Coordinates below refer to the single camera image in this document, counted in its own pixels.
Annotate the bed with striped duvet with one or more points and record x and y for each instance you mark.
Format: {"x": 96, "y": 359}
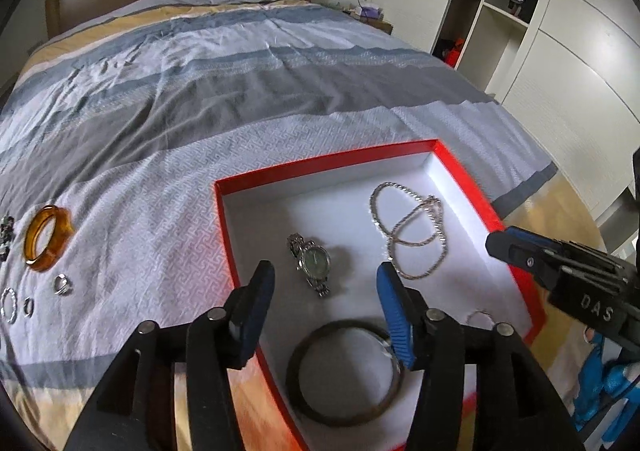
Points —
{"x": 225, "y": 81}

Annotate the silver wrist watch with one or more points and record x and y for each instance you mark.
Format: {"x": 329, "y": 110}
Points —
{"x": 314, "y": 261}

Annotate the red jewelry box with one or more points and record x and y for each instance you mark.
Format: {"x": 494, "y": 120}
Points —
{"x": 350, "y": 211}

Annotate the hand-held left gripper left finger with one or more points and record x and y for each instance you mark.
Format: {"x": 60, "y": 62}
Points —
{"x": 260, "y": 306}

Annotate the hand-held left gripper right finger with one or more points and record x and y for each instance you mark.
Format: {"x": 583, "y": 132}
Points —
{"x": 395, "y": 311}

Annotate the white wardrobe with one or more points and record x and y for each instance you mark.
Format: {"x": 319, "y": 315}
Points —
{"x": 575, "y": 56}

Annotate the thin silver hoop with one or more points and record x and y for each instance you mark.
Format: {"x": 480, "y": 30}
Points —
{"x": 470, "y": 316}

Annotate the wooden nightstand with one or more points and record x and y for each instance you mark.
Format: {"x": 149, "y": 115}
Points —
{"x": 380, "y": 25}

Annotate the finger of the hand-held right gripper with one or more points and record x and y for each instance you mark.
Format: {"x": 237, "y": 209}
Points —
{"x": 542, "y": 242}
{"x": 515, "y": 258}

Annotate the dark brown bangle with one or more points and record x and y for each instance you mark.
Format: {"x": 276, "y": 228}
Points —
{"x": 345, "y": 418}

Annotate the red item in wardrobe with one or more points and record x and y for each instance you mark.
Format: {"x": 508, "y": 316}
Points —
{"x": 454, "y": 53}

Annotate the amber bangle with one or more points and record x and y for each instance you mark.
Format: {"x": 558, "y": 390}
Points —
{"x": 60, "y": 216}

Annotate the blue cloth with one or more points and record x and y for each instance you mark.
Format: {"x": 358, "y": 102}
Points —
{"x": 607, "y": 381}

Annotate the tissue box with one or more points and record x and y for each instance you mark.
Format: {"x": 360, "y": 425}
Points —
{"x": 371, "y": 11}

